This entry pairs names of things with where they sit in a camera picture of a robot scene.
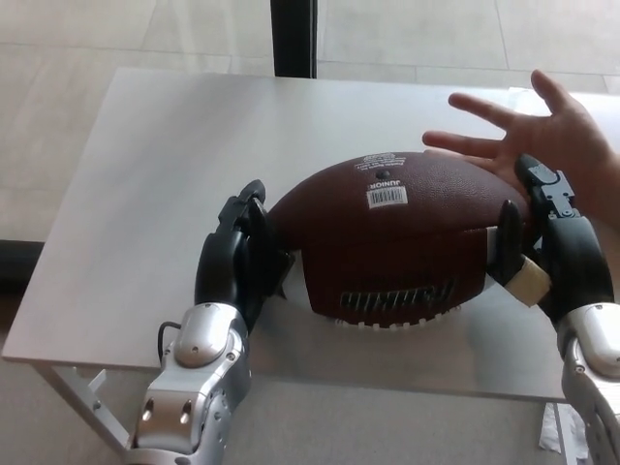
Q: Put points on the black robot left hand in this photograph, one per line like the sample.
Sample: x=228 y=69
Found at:
x=227 y=266

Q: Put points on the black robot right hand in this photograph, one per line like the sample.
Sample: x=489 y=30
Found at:
x=576 y=261

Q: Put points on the person's bare hand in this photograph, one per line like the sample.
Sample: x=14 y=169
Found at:
x=567 y=131

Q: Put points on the brown junior american football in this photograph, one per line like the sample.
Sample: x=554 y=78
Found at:
x=412 y=252

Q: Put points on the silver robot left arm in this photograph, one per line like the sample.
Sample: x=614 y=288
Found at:
x=194 y=387

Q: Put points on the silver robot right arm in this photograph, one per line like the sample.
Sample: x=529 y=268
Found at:
x=593 y=368

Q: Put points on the crumpled white paper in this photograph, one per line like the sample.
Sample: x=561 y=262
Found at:
x=549 y=431

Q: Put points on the white metal table frame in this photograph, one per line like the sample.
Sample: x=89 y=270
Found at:
x=92 y=407

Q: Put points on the black vertical post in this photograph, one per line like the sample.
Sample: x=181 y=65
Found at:
x=293 y=36

